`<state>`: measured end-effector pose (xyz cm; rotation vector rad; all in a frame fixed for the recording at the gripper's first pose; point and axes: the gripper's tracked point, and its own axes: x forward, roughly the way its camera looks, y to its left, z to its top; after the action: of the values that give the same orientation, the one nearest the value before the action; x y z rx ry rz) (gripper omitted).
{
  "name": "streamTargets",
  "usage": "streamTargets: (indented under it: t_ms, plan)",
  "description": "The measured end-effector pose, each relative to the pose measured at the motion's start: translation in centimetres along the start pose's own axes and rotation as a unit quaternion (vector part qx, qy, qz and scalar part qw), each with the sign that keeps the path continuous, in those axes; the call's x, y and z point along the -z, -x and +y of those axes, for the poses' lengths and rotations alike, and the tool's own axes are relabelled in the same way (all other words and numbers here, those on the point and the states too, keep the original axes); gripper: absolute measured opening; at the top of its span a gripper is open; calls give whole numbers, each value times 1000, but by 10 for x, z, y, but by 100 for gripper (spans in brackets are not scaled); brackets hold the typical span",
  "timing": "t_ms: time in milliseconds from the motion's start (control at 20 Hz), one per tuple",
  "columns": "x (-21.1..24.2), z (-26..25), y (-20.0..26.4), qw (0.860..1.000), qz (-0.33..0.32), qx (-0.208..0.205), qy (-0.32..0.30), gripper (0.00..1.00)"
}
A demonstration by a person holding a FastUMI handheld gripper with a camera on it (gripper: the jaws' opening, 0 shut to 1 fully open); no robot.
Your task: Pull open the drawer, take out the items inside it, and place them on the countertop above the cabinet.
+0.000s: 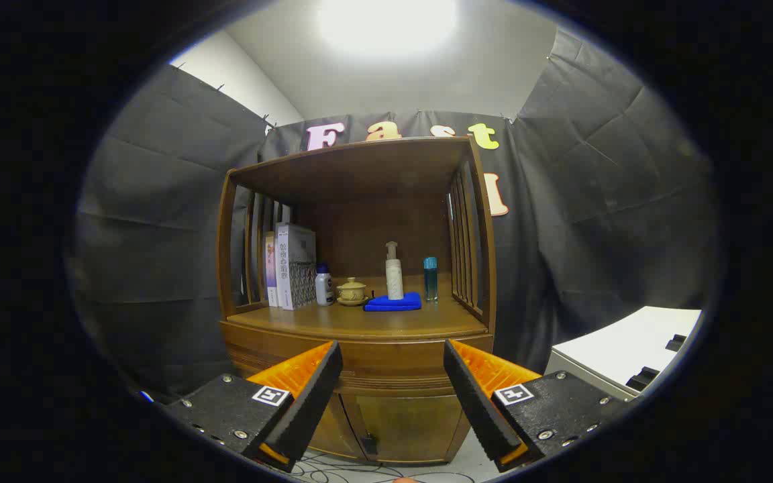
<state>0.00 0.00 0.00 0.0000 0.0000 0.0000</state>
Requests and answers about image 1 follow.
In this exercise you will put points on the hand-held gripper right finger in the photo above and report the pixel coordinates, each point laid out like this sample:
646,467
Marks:
474,396

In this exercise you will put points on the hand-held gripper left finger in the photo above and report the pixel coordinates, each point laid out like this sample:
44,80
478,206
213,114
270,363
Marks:
313,396

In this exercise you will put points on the wooden drawer with black knob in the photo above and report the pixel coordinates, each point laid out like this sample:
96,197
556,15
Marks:
393,359

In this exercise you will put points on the wooden cabinet door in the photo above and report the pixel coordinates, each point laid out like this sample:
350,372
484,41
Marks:
336,429
413,426

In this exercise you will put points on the wooden countertop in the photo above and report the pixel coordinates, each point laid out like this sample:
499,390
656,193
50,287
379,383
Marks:
373,320

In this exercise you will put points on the brown wooden cabinet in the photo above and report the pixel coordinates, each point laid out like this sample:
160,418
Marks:
353,168

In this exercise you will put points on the white bottle with blue cap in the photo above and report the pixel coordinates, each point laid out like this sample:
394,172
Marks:
324,288

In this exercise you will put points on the yellow lidded teacup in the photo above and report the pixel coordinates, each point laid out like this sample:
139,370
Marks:
351,292

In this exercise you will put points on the blue glass bottle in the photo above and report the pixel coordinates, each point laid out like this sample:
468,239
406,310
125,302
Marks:
431,282

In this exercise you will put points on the folded blue cloth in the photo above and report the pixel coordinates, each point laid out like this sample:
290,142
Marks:
393,304

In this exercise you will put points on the thick white book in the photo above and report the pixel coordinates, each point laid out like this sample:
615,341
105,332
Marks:
292,268

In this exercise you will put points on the thin purple book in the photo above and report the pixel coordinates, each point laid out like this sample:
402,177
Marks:
270,268

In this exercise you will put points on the white pump bottle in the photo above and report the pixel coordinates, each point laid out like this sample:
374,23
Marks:
394,278

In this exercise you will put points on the white appliance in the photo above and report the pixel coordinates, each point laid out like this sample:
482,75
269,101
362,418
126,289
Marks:
621,349

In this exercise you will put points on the ceiling light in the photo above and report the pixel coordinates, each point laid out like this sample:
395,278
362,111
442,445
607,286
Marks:
386,27

